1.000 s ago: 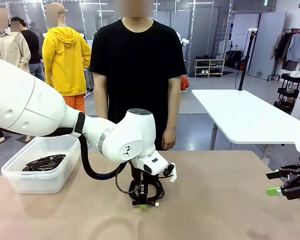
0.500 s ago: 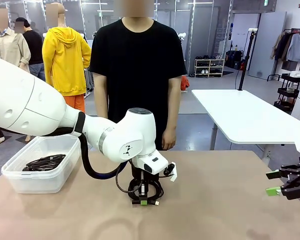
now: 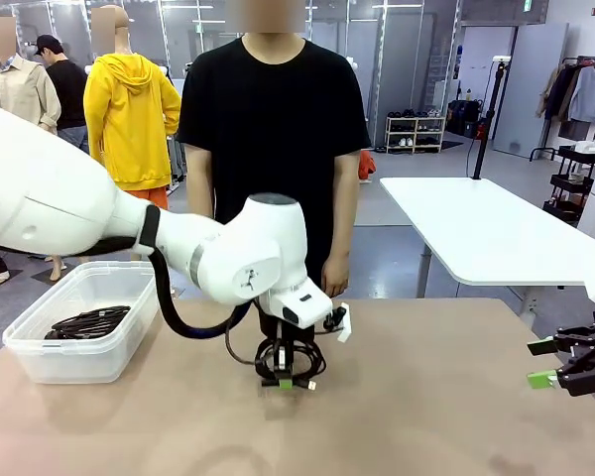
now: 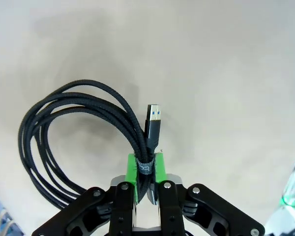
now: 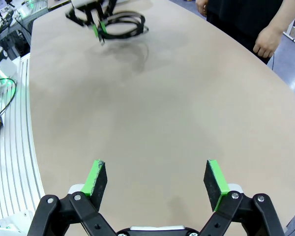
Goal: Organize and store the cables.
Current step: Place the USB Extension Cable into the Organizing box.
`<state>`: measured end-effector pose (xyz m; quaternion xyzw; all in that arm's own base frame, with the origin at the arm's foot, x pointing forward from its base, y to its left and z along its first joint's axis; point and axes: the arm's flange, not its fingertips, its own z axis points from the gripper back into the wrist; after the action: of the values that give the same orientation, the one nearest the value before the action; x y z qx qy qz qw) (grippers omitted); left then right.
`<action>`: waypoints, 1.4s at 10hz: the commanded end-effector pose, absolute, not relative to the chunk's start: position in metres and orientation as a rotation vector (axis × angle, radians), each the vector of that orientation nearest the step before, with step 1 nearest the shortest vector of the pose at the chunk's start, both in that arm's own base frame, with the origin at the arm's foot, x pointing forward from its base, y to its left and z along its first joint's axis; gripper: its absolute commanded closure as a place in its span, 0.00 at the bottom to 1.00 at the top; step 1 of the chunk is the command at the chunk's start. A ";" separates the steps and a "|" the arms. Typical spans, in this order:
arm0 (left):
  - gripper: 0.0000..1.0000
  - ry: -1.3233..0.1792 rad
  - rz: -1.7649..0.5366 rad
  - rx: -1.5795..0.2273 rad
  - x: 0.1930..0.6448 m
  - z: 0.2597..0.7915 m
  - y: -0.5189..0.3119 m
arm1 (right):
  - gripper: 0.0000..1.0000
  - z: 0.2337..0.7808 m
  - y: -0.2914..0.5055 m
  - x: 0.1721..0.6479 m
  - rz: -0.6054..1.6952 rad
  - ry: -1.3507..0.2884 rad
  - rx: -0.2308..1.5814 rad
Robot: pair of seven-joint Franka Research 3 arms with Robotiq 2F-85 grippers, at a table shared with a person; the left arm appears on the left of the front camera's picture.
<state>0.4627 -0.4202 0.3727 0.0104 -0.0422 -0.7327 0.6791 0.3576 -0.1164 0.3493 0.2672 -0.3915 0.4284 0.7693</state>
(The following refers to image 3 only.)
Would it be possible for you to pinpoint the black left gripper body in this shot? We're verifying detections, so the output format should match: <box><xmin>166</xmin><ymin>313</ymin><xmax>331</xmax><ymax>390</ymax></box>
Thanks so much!
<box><xmin>258</xmin><ymin>297</ymin><xmax>323</xmax><ymax>351</ymax></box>

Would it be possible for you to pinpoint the black cable with grey tie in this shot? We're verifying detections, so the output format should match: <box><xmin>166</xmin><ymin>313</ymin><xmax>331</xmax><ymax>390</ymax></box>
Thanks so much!
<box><xmin>51</xmin><ymin>304</ymin><xmax>133</xmax><ymax>338</ymax></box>
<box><xmin>254</xmin><ymin>336</ymin><xmax>327</xmax><ymax>391</ymax></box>

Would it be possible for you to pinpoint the person's right forearm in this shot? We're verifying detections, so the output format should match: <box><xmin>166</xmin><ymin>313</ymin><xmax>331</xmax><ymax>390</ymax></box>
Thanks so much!
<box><xmin>186</xmin><ymin>190</ymin><xmax>214</xmax><ymax>219</ymax></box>

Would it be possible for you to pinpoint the person's left forearm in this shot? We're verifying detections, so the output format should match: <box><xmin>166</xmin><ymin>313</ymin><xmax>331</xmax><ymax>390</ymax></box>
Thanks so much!
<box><xmin>323</xmin><ymin>192</ymin><xmax>358</xmax><ymax>257</ymax></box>

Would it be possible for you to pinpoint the person's left hand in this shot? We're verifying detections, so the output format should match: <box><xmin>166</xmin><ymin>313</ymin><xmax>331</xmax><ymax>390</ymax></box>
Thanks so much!
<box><xmin>320</xmin><ymin>250</ymin><xmax>351</xmax><ymax>298</ymax></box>

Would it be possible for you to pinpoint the large white side table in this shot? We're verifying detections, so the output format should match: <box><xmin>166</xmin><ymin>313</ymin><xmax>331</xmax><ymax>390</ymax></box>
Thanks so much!
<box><xmin>379</xmin><ymin>177</ymin><xmax>595</xmax><ymax>328</ymax></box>

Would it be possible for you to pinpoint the black trolley cart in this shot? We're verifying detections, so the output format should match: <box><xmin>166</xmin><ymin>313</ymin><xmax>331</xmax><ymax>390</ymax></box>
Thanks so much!
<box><xmin>543</xmin><ymin>144</ymin><xmax>595</xmax><ymax>227</ymax></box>

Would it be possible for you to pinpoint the orange bag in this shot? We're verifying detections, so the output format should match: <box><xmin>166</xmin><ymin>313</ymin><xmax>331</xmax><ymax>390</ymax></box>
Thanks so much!
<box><xmin>359</xmin><ymin>151</ymin><xmax>378</xmax><ymax>183</ymax></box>

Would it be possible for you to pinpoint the person in black t-shirt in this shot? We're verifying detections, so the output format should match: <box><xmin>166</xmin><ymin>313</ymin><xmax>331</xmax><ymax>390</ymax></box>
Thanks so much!
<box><xmin>177</xmin><ymin>0</ymin><xmax>373</xmax><ymax>299</ymax></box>

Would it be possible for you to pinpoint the clear plastic storage bin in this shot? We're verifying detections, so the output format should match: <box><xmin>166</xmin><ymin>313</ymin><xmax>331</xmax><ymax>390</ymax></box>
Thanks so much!
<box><xmin>2</xmin><ymin>261</ymin><xmax>161</xmax><ymax>386</ymax></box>

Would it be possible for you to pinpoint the wooden shoe rack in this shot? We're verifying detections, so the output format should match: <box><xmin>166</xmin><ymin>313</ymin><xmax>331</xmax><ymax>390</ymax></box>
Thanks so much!
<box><xmin>385</xmin><ymin>115</ymin><xmax>447</xmax><ymax>155</ymax></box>

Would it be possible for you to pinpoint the clothes rack with garments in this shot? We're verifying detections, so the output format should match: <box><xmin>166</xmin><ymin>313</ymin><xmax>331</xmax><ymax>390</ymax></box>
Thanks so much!
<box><xmin>529</xmin><ymin>56</ymin><xmax>595</xmax><ymax>163</ymax></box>

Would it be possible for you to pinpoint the pile of black bags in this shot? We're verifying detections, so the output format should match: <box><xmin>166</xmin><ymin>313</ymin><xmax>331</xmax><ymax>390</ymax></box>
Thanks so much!
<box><xmin>446</xmin><ymin>98</ymin><xmax>487</xmax><ymax>139</ymax></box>

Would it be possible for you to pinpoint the mannequin in yellow hoodie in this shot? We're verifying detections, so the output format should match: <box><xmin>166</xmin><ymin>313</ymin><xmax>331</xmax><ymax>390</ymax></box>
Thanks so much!
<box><xmin>82</xmin><ymin>4</ymin><xmax>182</xmax><ymax>212</ymax></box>

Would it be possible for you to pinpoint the background man in black shirt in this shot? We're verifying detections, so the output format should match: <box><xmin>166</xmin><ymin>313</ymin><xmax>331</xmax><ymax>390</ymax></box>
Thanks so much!
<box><xmin>34</xmin><ymin>34</ymin><xmax>90</xmax><ymax>155</ymax></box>

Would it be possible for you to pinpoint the mannequin in beige shirt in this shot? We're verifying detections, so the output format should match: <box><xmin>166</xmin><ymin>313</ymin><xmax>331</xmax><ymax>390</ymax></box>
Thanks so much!
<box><xmin>0</xmin><ymin>14</ymin><xmax>69</xmax><ymax>283</ymax></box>

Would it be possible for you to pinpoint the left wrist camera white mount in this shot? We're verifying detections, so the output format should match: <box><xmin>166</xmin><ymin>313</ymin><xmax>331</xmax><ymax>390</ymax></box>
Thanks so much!
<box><xmin>321</xmin><ymin>300</ymin><xmax>352</xmax><ymax>345</ymax></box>

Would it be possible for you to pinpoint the left arm black cable sleeve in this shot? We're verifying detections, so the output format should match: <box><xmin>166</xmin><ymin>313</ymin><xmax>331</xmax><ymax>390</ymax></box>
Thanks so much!
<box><xmin>78</xmin><ymin>236</ymin><xmax>252</xmax><ymax>341</ymax></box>

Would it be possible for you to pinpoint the black camera stand white head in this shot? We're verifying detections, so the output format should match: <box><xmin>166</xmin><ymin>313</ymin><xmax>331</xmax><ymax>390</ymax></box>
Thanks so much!
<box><xmin>468</xmin><ymin>56</ymin><xmax>512</xmax><ymax>180</ymax></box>

